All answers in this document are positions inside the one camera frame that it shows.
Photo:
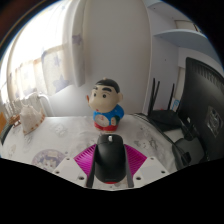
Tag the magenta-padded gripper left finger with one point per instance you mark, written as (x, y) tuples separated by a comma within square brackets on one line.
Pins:
[(71, 168)]

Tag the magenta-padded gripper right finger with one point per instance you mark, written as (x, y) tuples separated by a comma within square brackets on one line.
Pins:
[(150, 168)]

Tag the black computer mouse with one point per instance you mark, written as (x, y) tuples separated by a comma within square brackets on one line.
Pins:
[(110, 158)]

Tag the white printed tablecloth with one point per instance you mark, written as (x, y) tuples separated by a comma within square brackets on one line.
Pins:
[(66, 135)]

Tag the black router with antennas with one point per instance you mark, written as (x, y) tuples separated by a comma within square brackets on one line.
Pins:
[(163, 118)]

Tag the cartoon boy figurine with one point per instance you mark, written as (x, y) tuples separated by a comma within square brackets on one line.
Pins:
[(106, 106)]

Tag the black computer monitor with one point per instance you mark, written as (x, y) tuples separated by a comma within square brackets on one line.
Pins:
[(203, 113)]

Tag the wooden rack with glasses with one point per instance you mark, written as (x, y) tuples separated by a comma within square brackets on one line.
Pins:
[(14, 116)]

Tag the orange wooden chair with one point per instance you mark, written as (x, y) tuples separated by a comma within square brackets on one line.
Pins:
[(2, 122)]

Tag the white star-print curtain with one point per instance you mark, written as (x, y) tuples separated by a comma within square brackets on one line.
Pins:
[(43, 60)]

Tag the white wall shelf unit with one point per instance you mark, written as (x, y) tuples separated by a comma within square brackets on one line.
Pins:
[(180, 35)]

